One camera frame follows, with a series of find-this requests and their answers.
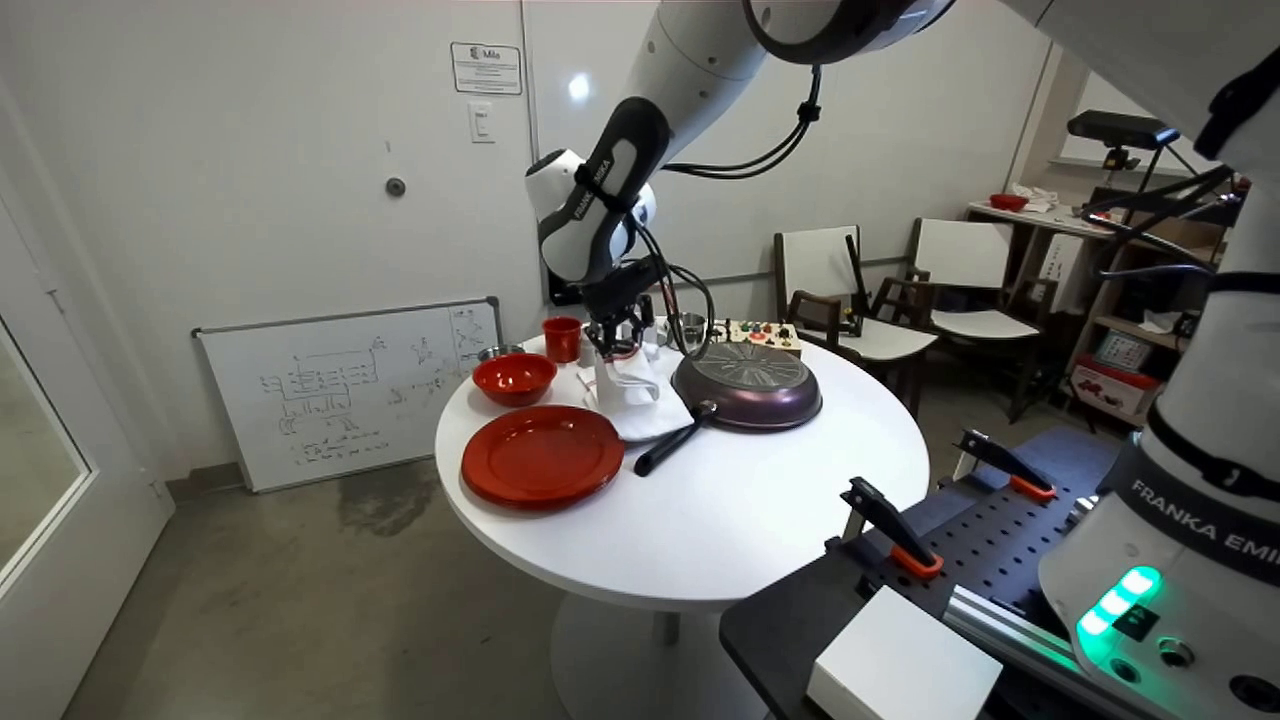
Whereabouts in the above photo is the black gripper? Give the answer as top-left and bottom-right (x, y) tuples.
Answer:
(578, 254), (672, 363)

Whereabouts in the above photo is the white towel with red stripes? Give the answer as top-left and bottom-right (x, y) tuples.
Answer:
(572, 334), (701, 444)

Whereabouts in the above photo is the red mug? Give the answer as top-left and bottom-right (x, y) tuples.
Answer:
(539, 317), (584, 367)

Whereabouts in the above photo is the red bowl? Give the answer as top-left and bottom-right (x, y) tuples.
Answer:
(468, 348), (560, 410)

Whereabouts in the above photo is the purple frying pan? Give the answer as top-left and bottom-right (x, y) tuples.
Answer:
(630, 334), (826, 478)

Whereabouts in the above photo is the wooden toy board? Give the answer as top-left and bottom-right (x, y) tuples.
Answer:
(710, 317), (806, 358)

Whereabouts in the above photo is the red plate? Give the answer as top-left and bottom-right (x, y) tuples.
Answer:
(458, 403), (626, 513)

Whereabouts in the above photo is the white chair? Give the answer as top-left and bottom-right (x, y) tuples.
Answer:
(908, 216), (1044, 348)
(777, 224), (938, 373)

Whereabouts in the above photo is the black workbench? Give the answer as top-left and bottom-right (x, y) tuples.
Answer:
(716, 425), (1164, 720)

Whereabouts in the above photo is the wooden shelf desk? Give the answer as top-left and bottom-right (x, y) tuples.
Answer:
(965, 182), (1236, 430)

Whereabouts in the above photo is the red and white box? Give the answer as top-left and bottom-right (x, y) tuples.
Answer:
(1067, 356), (1158, 426)

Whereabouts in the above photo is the white door with window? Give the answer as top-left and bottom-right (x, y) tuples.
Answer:
(0, 197), (180, 720)

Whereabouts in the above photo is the black wall tray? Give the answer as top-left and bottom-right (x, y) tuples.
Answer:
(542, 271), (593, 311)

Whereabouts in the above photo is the whiteboard leaning on wall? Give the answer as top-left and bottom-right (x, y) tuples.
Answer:
(192, 291), (506, 496)

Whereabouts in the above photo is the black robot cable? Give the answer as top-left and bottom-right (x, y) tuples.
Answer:
(634, 58), (822, 358)

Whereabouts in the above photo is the paper wall sign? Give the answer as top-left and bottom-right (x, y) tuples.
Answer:
(448, 36), (528, 100)

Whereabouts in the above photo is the orange-handled black clamp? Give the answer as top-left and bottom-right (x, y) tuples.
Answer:
(956, 426), (1062, 509)
(839, 477), (946, 585)

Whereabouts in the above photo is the aluminium rail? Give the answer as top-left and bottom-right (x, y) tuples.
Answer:
(938, 581), (1086, 681)

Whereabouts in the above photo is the black camera on stand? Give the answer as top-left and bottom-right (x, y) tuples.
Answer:
(1062, 107), (1185, 174)

